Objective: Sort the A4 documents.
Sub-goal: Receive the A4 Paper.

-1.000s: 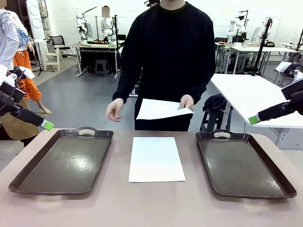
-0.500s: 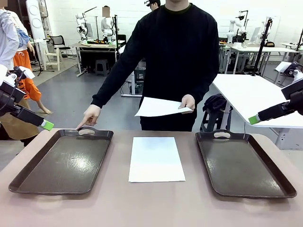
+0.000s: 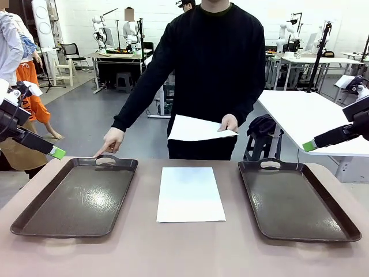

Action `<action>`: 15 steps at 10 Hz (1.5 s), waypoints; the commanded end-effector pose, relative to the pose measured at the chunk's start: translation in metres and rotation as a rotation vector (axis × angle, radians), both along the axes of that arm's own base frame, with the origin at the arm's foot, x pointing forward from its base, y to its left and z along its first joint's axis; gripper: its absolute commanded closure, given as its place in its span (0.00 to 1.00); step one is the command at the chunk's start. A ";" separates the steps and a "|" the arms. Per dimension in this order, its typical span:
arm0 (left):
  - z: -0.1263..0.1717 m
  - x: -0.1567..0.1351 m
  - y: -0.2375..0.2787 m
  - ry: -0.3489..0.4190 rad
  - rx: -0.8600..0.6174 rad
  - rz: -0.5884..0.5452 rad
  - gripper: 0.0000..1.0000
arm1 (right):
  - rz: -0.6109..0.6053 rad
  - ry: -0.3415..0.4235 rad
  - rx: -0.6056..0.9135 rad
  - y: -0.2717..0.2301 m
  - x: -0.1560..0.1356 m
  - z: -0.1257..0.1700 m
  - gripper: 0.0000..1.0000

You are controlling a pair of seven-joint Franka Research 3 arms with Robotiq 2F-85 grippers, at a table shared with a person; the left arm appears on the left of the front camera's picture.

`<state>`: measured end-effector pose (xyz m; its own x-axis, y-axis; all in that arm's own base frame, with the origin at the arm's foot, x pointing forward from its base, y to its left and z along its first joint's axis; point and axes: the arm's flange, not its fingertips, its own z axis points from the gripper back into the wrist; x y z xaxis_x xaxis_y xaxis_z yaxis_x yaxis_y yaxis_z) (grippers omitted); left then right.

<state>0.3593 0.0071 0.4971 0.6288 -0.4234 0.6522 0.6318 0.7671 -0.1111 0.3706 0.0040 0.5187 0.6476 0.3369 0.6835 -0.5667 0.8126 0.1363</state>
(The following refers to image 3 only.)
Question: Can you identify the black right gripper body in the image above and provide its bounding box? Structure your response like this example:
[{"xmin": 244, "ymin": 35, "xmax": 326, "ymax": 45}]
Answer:
[{"xmin": 342, "ymin": 96, "xmax": 369, "ymax": 135}]

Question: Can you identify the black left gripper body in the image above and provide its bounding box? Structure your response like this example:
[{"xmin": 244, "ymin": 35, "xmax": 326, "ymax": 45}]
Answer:
[{"xmin": 0, "ymin": 99, "xmax": 33, "ymax": 143}]

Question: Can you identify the white A4 sheet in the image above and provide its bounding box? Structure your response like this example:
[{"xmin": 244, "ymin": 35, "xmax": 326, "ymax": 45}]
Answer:
[{"xmin": 167, "ymin": 114, "xmax": 239, "ymax": 142}]

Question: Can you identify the person's left forearm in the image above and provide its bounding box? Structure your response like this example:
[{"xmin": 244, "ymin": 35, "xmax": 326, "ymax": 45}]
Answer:
[{"xmin": 227, "ymin": 80, "xmax": 266, "ymax": 128}]

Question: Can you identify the person's right forearm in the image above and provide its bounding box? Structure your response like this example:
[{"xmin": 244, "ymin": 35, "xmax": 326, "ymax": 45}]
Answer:
[{"xmin": 111, "ymin": 72, "xmax": 158, "ymax": 133}]

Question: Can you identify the person's right hand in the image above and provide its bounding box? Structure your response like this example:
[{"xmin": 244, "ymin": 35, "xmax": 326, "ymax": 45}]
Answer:
[{"xmin": 92, "ymin": 126, "xmax": 125, "ymax": 159}]

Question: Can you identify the person's left hand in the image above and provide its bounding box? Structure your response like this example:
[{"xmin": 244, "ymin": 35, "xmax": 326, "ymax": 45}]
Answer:
[{"xmin": 217, "ymin": 114, "xmax": 239, "ymax": 133}]

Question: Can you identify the tan brown cloth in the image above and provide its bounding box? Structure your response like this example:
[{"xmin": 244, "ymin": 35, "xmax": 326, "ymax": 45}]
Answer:
[{"xmin": 0, "ymin": 121, "xmax": 48, "ymax": 171}]

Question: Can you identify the white table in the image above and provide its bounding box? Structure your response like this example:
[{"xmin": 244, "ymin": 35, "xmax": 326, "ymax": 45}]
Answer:
[{"xmin": 255, "ymin": 90, "xmax": 369, "ymax": 183}]

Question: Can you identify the black cloth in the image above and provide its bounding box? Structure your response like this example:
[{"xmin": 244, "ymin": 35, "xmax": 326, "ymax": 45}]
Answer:
[{"xmin": 246, "ymin": 114, "xmax": 281, "ymax": 137}]

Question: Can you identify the white background desk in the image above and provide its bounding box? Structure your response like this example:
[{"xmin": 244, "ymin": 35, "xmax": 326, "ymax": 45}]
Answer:
[{"xmin": 281, "ymin": 56, "xmax": 364, "ymax": 90}]

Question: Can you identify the white folding chair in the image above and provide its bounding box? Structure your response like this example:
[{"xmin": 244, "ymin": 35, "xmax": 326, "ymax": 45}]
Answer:
[{"xmin": 53, "ymin": 56, "xmax": 78, "ymax": 87}]

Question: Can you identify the brown plastic tray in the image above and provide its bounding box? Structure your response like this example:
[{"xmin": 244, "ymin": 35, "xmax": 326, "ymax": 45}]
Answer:
[
  {"xmin": 10, "ymin": 154, "xmax": 139, "ymax": 239},
  {"xmin": 238, "ymin": 158, "xmax": 362, "ymax": 242}
]

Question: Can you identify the black tripod stand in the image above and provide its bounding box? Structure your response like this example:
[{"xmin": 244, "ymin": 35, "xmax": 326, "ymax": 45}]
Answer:
[{"xmin": 306, "ymin": 20, "xmax": 334, "ymax": 93}]

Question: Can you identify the figure in light blue shirt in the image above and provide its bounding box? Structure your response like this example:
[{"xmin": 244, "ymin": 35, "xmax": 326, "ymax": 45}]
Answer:
[{"xmin": 0, "ymin": 0, "xmax": 24, "ymax": 87}]

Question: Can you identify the black stool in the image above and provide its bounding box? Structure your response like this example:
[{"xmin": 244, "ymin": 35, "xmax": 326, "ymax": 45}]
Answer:
[{"xmin": 244, "ymin": 131, "xmax": 285, "ymax": 162}]

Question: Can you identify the black mesh office chair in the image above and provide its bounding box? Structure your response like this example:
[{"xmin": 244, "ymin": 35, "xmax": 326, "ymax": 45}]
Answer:
[{"xmin": 59, "ymin": 42, "xmax": 88, "ymax": 73}]

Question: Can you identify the white tower air conditioner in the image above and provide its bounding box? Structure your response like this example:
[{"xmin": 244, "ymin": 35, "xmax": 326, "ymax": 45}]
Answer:
[{"xmin": 31, "ymin": 0, "xmax": 56, "ymax": 50}]

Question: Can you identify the grey plastic stool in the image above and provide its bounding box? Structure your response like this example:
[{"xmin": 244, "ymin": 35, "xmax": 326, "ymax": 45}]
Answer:
[{"xmin": 115, "ymin": 72, "xmax": 135, "ymax": 93}]

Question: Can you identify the background work table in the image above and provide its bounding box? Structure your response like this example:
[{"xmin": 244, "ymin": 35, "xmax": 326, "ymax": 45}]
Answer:
[{"xmin": 92, "ymin": 51, "xmax": 153, "ymax": 95}]

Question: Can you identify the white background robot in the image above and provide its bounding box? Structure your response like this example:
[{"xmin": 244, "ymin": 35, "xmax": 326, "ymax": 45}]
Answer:
[
  {"xmin": 91, "ymin": 14, "xmax": 110, "ymax": 55},
  {"xmin": 123, "ymin": 20, "xmax": 141, "ymax": 48}
]

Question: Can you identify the person in black sweater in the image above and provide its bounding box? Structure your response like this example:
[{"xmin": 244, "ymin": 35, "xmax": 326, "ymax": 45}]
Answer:
[{"xmin": 129, "ymin": 0, "xmax": 266, "ymax": 161}]

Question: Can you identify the white A4 paper stack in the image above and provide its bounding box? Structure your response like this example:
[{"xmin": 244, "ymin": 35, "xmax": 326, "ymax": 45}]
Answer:
[{"xmin": 156, "ymin": 166, "xmax": 227, "ymax": 223}]

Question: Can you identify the background person in black cap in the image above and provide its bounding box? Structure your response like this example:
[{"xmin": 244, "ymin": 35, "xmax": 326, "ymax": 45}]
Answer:
[{"xmin": 176, "ymin": 0, "xmax": 197, "ymax": 13}]

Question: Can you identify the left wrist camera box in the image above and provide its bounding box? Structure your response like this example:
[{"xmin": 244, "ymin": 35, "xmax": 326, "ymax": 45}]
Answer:
[{"xmin": 16, "ymin": 80, "xmax": 43, "ymax": 98}]

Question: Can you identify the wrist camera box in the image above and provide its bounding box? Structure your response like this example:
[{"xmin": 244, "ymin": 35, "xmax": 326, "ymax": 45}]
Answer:
[
  {"xmin": 16, "ymin": 80, "xmax": 43, "ymax": 98},
  {"xmin": 334, "ymin": 75, "xmax": 366, "ymax": 93}
]

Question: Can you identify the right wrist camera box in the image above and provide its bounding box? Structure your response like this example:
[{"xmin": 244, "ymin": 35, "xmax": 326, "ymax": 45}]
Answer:
[{"xmin": 334, "ymin": 75, "xmax": 366, "ymax": 93}]

